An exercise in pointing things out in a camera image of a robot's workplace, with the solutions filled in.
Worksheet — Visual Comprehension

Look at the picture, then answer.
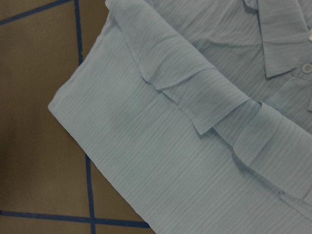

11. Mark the light blue button-up shirt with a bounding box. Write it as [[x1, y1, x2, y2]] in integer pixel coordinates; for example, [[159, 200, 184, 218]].
[[48, 0, 312, 234]]

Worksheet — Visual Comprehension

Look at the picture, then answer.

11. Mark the blue tape strip crosswise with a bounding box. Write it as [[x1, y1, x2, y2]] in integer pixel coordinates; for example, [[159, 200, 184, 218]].
[[0, 211, 150, 228]]

